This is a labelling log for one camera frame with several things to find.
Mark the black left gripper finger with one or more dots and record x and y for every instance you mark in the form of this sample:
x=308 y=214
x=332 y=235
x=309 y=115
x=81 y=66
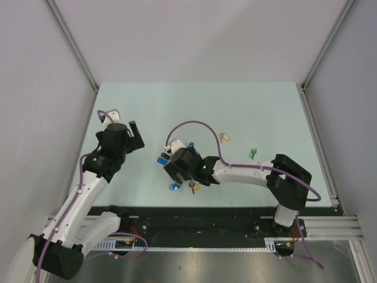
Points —
x=134 y=128
x=137 y=142

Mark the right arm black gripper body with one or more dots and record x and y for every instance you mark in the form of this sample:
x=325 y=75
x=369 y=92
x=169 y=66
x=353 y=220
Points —
x=173 y=170

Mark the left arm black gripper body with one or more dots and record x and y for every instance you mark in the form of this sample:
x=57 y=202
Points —
x=125 y=148

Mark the metal keyring disc with keys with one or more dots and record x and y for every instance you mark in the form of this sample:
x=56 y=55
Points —
x=176 y=186

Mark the green tagged key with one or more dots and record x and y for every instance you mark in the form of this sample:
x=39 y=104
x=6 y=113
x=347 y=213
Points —
x=252 y=153

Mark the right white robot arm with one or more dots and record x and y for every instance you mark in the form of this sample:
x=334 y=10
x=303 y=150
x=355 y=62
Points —
x=287 y=181

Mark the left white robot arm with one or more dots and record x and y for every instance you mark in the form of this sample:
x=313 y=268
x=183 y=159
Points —
x=63 y=245

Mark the yellow tagged key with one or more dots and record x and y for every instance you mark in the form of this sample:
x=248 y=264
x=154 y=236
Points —
x=224 y=137

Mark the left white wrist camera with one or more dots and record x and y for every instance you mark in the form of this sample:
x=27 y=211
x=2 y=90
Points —
x=108 y=117

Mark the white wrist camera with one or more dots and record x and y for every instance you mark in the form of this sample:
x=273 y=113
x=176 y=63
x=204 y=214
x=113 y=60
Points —
x=173 y=146
x=108 y=117

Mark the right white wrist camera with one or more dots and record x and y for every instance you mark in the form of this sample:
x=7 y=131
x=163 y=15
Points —
x=173 y=146

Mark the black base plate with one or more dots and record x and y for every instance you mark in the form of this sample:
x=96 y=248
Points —
x=254 y=222

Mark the white slotted cable duct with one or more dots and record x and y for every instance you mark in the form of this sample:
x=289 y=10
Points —
x=252 y=245

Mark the aluminium frame rail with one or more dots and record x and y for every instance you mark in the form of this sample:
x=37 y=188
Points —
x=71 y=43
x=341 y=97

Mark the right aluminium frame rail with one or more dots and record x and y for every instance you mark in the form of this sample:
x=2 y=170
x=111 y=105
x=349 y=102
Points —
x=341 y=97

